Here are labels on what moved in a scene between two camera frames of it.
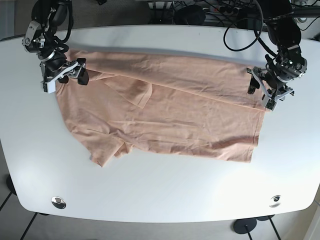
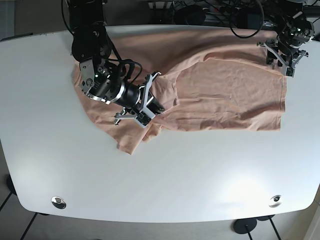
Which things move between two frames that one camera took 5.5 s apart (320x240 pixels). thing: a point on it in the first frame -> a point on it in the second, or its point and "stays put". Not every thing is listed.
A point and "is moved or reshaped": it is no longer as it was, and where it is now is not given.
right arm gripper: x=271 y=92 -> x=289 y=55
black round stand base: x=243 y=226 stays put
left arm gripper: x=72 y=68 -> x=144 y=104
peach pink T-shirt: x=170 y=103 is moved or reshaped
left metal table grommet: x=58 y=202 stays put
